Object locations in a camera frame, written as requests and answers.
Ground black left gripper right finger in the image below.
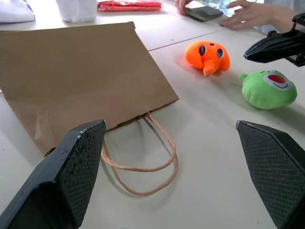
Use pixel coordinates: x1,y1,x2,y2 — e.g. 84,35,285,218
235,120,305,229

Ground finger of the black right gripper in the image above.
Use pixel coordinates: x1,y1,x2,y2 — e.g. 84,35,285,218
243,32,305,64
266,30,295,42

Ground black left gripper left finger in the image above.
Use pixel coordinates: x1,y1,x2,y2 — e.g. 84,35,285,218
0,119,107,229

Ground black smartphone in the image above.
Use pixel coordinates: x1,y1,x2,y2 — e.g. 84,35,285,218
184,6,224,22

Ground green plush toy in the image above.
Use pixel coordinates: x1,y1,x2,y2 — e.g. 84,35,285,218
239,69,298,110

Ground orange plush toy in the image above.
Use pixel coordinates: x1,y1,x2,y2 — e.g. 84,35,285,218
184,40,231,77

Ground brown paper bag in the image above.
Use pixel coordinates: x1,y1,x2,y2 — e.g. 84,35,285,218
0,21,180,197

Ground person's left hand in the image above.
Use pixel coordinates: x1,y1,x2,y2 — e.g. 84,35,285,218
218,0,298,31

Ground person's right hand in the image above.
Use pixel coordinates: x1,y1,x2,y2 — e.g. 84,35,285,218
175,0,199,16

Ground glossy printed sheet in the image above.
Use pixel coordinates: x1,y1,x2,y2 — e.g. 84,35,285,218
194,0,258,18

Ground red plastic packet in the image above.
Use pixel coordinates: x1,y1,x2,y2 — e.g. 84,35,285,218
97,0,164,12

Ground white container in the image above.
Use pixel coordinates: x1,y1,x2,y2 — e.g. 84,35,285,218
56,0,98,23

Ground white cloth with purple print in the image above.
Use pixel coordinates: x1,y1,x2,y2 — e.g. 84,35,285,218
0,0,36,23

